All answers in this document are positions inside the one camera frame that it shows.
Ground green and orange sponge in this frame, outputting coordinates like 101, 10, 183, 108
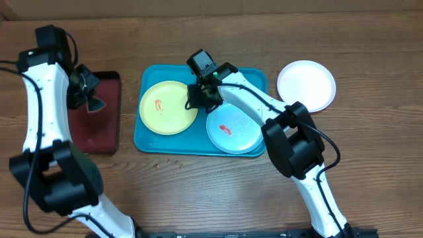
87, 97, 106, 113

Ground light blue plate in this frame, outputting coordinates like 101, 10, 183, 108
206, 102, 265, 157

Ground yellow-green plate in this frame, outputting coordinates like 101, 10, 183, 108
139, 81, 198, 136

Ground white plate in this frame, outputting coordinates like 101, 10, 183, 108
277, 60, 336, 112

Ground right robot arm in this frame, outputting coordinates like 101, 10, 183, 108
186, 49, 354, 237

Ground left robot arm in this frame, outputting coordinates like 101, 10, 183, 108
9, 24, 143, 237

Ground teal plastic serving tray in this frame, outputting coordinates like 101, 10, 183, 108
133, 63, 268, 158

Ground black red-lined water tray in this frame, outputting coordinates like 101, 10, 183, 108
68, 71, 122, 154

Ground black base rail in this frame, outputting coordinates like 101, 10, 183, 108
85, 227, 379, 238

